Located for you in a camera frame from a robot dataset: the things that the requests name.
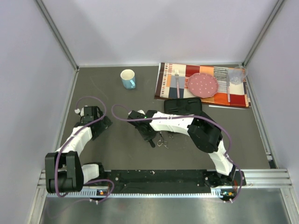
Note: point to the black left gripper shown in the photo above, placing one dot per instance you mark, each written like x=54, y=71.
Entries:
x=105, y=122

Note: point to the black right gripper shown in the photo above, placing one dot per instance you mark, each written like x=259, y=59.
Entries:
x=147, y=137

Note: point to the black handled comb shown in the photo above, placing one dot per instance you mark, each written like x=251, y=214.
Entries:
x=152, y=143

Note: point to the black zip tool case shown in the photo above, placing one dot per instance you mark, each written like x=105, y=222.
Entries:
x=183, y=106

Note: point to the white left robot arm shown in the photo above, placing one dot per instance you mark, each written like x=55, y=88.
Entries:
x=63, y=167

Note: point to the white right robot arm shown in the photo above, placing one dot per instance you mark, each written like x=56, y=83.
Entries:
x=203, y=131

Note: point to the silver thinning scissors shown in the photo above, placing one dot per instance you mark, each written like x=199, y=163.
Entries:
x=162, y=141

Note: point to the blue ceramic mug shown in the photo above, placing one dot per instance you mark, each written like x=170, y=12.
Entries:
x=128, y=79

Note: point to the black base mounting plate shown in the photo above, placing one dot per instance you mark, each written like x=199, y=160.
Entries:
x=169, y=181

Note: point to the colourful patterned placemat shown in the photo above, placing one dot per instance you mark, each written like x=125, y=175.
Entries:
x=166, y=84

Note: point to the pink polka dot plate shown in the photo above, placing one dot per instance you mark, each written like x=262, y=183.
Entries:
x=202, y=85

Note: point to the clear plastic cup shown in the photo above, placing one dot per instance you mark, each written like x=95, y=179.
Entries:
x=237, y=74

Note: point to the grey slotted cable duct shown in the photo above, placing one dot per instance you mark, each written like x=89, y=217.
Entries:
x=101, y=193

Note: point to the pink handled fork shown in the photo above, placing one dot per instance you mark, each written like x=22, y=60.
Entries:
x=176, y=72

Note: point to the pink handled knife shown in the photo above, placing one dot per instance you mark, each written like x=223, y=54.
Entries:
x=228, y=88

